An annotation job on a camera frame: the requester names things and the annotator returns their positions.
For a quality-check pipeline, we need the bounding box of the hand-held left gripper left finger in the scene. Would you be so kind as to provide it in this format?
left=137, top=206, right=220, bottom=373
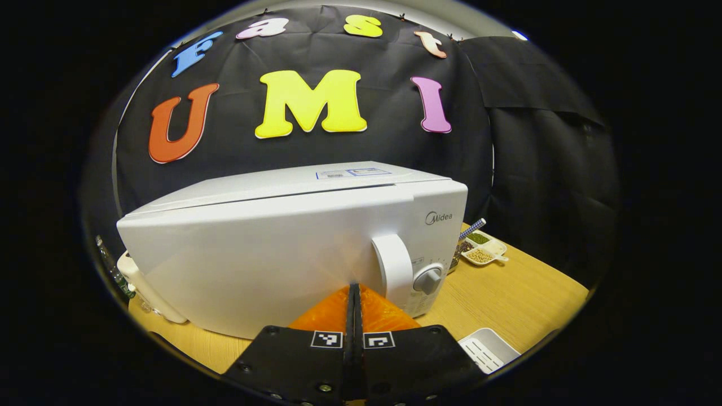
left=222, top=283, right=354, bottom=406

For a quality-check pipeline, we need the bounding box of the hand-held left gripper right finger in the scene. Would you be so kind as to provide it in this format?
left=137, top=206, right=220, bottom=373
left=353, top=283, right=488, bottom=406

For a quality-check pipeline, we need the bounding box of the white microwave oven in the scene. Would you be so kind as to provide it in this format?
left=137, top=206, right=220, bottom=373
left=117, top=162, right=469, bottom=341

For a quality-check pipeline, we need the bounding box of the small white rectangular tray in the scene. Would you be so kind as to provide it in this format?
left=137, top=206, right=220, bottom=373
left=458, top=328, right=521, bottom=375

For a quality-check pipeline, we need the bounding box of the clear glass jar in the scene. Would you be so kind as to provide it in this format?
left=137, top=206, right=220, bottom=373
left=448, top=226, right=476, bottom=275

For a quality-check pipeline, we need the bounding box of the white compartment tray with beans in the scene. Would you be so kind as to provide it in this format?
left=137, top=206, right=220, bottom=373
left=461, top=230, right=509, bottom=266

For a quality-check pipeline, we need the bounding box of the blue checkered straw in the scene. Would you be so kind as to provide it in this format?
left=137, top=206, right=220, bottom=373
left=460, top=218, right=487, bottom=240

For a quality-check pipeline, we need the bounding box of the white plastic jug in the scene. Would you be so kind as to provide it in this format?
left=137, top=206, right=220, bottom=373
left=117, top=251, right=188, bottom=325

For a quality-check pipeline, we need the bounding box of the clear plastic water bottle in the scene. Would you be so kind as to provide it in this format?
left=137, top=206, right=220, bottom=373
left=95, top=236, right=137, bottom=300

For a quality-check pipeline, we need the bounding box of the black backdrop cloth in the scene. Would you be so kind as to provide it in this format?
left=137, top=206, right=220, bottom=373
left=79, top=6, right=621, bottom=288

